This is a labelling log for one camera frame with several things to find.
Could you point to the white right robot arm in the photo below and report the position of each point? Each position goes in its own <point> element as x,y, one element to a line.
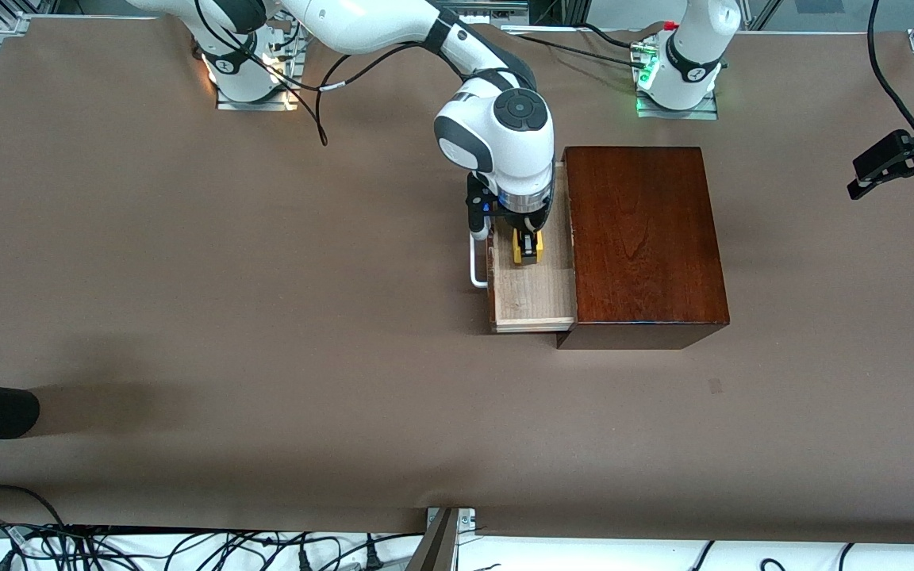
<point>362,24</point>

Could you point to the silver corner bracket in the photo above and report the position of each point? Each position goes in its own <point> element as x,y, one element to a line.
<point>465,519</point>

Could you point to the yellow cube block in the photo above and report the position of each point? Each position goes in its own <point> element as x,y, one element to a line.
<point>528,262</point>

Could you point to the grey metal beam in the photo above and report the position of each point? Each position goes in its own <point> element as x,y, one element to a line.
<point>435,551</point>

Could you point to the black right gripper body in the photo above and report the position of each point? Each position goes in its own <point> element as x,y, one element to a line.
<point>528,222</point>

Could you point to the dark brown wooden cabinet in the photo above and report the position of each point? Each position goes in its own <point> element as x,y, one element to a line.
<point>647,238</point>

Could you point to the light wood drawer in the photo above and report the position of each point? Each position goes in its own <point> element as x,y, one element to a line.
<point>532,297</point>

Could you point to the grey metal device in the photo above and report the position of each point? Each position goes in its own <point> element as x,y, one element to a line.
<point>489,9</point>

